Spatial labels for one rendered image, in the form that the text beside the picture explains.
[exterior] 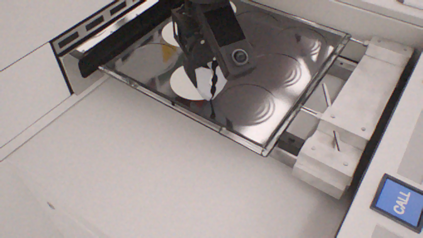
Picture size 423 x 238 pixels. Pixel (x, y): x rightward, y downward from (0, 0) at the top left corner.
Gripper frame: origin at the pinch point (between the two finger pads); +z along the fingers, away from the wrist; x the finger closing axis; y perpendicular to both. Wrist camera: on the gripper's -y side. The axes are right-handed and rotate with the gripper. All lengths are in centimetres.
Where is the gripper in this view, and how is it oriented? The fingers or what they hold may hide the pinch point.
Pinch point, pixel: (211, 96)
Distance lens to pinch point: 61.4
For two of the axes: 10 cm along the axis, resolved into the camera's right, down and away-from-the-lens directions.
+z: 0.0, 6.6, 7.5
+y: -4.3, -6.8, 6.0
